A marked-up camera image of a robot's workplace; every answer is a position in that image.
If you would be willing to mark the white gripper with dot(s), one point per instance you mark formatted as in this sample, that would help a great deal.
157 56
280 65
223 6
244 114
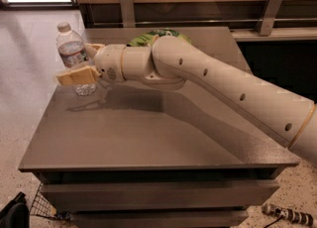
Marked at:
109 61

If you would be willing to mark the clear plastic water bottle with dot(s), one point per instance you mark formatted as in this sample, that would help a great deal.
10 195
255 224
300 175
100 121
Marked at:
73 54

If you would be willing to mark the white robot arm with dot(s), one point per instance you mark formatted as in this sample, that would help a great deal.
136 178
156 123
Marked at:
168 62

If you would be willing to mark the green chip bag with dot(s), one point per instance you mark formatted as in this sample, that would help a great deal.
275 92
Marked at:
149 38

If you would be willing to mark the grey drawer cabinet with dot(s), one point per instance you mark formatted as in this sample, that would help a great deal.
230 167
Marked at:
129 156

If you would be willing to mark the black object on floor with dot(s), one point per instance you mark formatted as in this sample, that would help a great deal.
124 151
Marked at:
16 213

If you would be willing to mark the power strip on floor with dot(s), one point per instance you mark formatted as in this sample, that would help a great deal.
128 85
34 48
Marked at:
290 215

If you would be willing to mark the left metal wall bracket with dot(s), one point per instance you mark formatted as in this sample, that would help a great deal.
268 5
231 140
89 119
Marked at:
128 13

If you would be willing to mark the metal wall bracket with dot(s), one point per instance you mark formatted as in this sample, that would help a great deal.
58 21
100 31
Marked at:
265 24
128 13

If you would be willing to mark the black wire basket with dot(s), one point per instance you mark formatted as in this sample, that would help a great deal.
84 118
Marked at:
40 207

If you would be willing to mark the right metal wall bracket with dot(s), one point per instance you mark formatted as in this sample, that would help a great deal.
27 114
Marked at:
265 24

